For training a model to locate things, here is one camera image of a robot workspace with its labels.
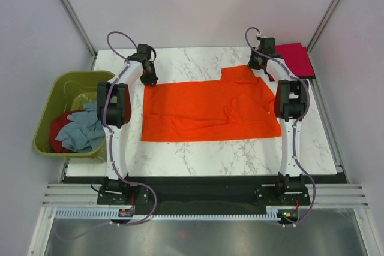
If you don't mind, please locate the light blue t shirt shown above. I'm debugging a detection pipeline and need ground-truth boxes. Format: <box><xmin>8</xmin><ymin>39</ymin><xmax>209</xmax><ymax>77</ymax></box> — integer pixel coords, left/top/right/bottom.
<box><xmin>56</xmin><ymin>101</ymin><xmax>105</xmax><ymax>153</ymax></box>

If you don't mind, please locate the folded red t shirt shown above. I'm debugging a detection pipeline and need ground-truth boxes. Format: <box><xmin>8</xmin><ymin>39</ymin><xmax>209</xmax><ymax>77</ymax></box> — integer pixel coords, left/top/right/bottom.
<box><xmin>274</xmin><ymin>43</ymin><xmax>315</xmax><ymax>77</ymax></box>

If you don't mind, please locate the white slotted cable duct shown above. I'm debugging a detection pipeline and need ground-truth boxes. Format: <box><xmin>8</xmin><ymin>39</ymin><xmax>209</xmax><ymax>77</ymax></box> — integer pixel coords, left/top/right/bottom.
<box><xmin>55</xmin><ymin>207</ymin><xmax>281</xmax><ymax>221</ymax></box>

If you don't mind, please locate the olive green plastic bin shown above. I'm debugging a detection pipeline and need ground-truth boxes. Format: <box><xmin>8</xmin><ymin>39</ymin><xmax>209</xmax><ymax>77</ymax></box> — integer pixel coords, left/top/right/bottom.
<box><xmin>32</xmin><ymin>70</ymin><xmax>115</xmax><ymax>158</ymax></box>

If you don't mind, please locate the dark red t shirt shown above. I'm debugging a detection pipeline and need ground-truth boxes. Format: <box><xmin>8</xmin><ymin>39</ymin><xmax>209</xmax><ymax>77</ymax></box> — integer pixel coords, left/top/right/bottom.
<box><xmin>49</xmin><ymin>110</ymin><xmax>83</xmax><ymax>153</ymax></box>

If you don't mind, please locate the aluminium frame post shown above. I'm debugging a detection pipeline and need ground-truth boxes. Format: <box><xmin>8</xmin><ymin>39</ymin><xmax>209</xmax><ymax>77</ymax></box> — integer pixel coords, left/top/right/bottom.
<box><xmin>59</xmin><ymin>0</ymin><xmax>97</xmax><ymax>59</ymax></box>
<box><xmin>307</xmin><ymin>0</ymin><xmax>342</xmax><ymax>54</ymax></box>

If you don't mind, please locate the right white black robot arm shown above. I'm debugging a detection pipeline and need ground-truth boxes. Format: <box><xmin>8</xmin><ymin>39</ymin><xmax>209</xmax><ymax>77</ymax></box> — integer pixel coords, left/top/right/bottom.
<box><xmin>248</xmin><ymin>36</ymin><xmax>309</xmax><ymax>204</ymax></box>

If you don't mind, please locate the left aluminium frame post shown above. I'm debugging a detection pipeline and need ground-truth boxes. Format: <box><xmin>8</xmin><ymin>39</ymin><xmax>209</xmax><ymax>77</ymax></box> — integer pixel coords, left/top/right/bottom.
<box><xmin>59</xmin><ymin>0</ymin><xmax>97</xmax><ymax>59</ymax></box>

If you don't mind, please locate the orange t shirt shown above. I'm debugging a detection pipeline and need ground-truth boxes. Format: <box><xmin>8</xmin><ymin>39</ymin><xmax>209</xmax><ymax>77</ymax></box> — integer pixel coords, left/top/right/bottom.
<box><xmin>142</xmin><ymin>65</ymin><xmax>282</xmax><ymax>143</ymax></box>

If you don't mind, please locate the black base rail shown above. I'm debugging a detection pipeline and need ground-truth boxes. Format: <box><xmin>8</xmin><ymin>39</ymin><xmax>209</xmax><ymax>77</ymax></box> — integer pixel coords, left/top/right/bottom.
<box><xmin>95</xmin><ymin>174</ymin><xmax>310</xmax><ymax>216</ymax></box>

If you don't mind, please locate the right aluminium frame post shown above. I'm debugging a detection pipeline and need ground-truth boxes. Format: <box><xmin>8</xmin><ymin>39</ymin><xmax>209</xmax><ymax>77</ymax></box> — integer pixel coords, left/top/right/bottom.
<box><xmin>307</xmin><ymin>0</ymin><xmax>342</xmax><ymax>54</ymax></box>

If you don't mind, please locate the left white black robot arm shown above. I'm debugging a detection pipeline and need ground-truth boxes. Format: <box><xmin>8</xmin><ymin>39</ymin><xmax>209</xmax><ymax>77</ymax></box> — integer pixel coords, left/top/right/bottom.
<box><xmin>97</xmin><ymin>44</ymin><xmax>158</xmax><ymax>206</ymax></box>

